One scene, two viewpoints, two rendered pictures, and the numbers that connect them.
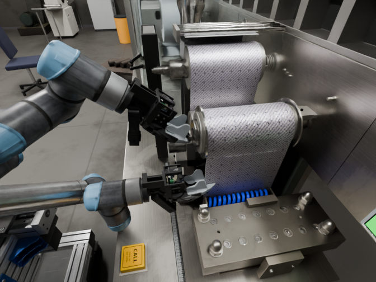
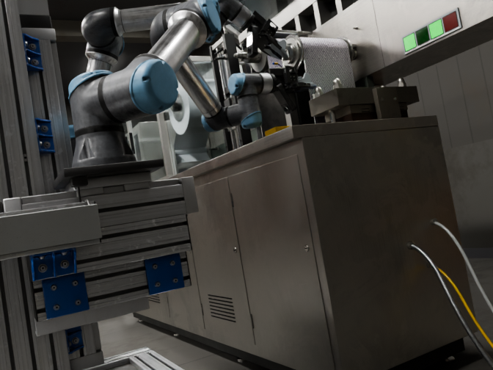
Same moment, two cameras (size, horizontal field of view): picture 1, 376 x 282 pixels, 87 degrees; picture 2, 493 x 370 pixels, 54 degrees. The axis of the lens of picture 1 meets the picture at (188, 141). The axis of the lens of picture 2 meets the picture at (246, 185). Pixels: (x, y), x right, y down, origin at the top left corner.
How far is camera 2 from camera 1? 177 cm
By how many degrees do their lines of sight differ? 47
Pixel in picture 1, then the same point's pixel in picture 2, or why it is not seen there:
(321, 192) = not seen: hidden behind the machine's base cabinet
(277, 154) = (346, 63)
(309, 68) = (337, 31)
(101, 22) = not seen: outside the picture
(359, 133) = (375, 26)
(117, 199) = (257, 75)
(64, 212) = not seen: outside the picture
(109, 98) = (246, 11)
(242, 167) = (329, 71)
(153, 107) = (265, 23)
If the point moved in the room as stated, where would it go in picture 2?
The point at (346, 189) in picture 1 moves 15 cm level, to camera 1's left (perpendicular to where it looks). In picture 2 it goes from (391, 53) to (358, 55)
